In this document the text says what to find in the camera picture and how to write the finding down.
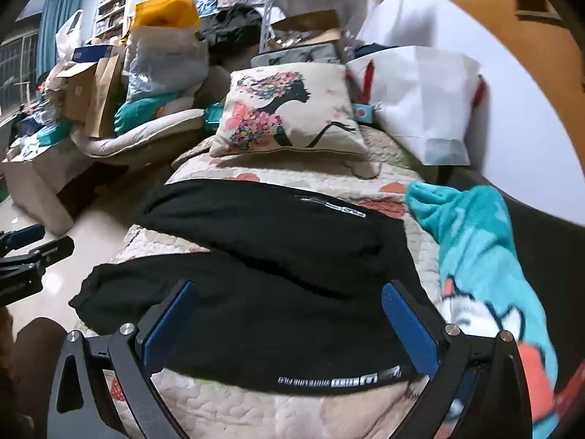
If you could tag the yellow bag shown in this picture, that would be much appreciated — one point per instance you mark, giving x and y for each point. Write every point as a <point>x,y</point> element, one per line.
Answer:
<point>164,7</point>

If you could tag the blue box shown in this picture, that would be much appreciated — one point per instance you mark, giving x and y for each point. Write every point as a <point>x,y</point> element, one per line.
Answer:
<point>91,53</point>

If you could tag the teal curtain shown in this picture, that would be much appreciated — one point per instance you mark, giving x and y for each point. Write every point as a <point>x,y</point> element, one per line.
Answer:
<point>59,13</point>

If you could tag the brown paper bag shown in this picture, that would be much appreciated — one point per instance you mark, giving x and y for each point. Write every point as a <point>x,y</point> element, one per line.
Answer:
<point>105,96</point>

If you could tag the small teal box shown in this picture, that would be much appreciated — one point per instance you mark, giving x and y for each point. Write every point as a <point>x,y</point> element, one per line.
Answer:
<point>363,113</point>

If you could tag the black cloth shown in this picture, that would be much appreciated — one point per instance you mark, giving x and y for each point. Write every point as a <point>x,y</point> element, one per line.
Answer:
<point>228,25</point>

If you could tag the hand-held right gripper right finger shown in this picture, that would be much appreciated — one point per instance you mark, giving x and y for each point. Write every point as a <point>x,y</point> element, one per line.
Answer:
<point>411,329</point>

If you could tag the white plastic bag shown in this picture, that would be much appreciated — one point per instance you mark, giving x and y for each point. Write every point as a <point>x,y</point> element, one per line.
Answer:
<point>68,36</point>

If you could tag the grey folded cloth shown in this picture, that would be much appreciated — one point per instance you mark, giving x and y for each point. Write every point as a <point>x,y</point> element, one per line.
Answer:
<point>297,54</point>

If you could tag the teal tissue pack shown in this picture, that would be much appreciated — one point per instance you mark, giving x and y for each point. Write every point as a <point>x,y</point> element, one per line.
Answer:
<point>214,116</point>

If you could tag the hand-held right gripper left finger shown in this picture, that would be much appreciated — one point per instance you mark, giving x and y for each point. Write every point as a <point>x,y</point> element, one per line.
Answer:
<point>167,324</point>

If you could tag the cardboard box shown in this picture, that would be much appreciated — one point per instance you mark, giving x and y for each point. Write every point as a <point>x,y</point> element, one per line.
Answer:
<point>77,91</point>

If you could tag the teal plush cloth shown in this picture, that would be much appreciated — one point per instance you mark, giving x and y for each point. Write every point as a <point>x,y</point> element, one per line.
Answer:
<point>141,112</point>

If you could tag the bookshelf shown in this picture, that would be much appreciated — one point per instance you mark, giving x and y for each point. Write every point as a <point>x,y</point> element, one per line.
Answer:
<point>112,13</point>

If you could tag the clear plastic bag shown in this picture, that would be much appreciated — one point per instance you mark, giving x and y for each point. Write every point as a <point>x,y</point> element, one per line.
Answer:
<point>160,59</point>

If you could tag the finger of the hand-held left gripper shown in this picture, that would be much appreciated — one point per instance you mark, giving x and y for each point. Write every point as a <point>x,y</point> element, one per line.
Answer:
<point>25,234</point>
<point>52,250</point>

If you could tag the beige lounger cushion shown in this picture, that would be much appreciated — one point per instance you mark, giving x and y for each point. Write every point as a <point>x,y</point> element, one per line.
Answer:
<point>151,135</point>

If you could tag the floral print cushion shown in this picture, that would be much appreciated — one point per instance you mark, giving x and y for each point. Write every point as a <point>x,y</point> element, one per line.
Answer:
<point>256,100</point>

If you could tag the orange wooden door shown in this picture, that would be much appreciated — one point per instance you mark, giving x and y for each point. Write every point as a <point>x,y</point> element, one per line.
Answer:
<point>480,4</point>

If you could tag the teal printed blanket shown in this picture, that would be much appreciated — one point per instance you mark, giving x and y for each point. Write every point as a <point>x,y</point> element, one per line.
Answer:
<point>480,238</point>

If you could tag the heart print quilt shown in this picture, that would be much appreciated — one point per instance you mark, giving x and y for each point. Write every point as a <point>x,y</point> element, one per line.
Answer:
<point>274,414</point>

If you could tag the teal flat box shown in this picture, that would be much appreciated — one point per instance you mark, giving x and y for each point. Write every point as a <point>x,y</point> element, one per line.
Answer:
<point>52,132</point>

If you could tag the dark blue cloth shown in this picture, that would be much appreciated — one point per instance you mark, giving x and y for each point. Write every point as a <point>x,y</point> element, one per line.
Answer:
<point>370,50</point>

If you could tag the white paper bag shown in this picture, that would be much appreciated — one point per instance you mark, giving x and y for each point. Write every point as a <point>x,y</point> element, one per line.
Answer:
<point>420,96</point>

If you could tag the barred window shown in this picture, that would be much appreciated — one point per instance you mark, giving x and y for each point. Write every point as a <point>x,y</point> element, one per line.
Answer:
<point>16,73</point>

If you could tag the black pants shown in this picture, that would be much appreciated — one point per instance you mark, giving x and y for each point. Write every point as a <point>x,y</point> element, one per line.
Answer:
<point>274,292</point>

